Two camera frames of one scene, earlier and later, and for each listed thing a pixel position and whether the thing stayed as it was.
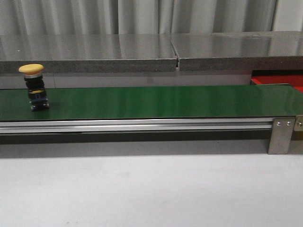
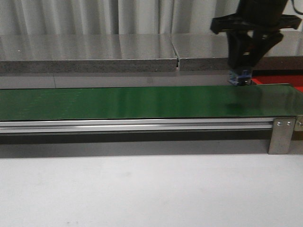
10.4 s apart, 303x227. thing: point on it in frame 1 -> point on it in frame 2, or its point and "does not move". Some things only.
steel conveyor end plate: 298,123 does not move
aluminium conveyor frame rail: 164,125 does not move
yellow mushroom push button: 35,85 -> 245,79
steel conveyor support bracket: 281,135 does not move
